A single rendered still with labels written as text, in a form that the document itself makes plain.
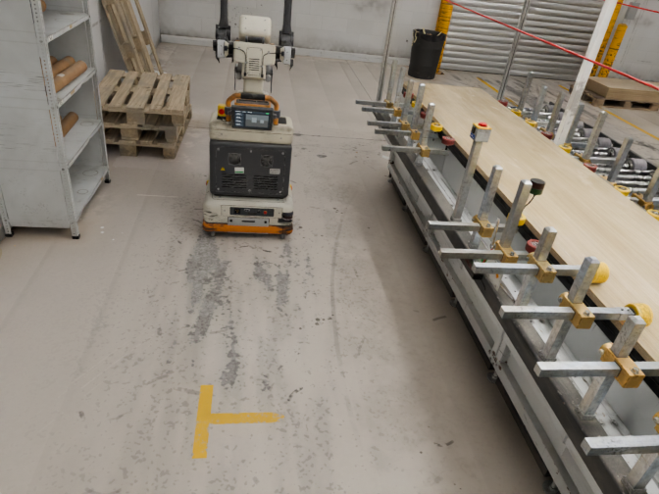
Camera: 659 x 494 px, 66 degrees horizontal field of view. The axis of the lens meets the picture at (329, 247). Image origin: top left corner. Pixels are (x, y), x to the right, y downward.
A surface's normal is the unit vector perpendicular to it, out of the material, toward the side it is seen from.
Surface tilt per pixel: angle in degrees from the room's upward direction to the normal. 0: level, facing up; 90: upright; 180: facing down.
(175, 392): 0
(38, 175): 90
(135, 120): 90
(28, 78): 90
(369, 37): 90
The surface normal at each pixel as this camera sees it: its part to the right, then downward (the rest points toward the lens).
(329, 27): 0.12, 0.54
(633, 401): -0.99, -0.04
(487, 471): 0.11, -0.84
